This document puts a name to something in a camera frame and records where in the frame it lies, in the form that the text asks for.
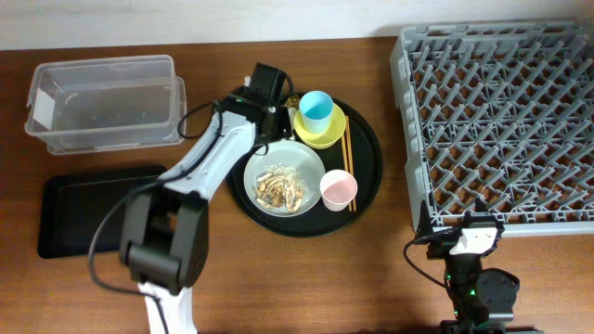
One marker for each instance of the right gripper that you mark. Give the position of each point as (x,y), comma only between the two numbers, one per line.
(445,248)

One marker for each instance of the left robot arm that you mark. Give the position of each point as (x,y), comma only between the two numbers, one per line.
(165,237)

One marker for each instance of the black rectangular tray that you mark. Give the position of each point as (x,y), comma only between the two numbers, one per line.
(74,205)

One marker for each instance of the right wooden chopstick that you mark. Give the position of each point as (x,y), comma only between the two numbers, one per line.
(350,156)

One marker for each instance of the clear plastic waste bin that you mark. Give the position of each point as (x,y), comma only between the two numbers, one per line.
(106,104)

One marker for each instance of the grey dishwasher rack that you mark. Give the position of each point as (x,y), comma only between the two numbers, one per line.
(503,112)

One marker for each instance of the food scraps on plate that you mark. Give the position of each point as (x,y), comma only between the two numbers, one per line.
(280,187)

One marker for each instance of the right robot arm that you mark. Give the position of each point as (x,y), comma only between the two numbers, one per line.
(482,298)

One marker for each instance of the pink cup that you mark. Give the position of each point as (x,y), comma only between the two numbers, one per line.
(338,188)

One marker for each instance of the gold snack wrapper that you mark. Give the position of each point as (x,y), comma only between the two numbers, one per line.
(292,102)

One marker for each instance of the round black serving tray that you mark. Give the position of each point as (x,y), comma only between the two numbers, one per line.
(319,221)

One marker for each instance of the yellow bowl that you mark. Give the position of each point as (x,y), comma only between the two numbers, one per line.
(337,126)

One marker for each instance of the white tissue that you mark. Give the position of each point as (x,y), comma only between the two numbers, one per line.
(292,112)

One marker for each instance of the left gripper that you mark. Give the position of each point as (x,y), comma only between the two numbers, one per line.
(286,129)

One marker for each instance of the grey plate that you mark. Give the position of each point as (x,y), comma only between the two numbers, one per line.
(288,153)

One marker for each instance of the light blue cup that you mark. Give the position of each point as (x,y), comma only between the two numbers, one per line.
(316,108)

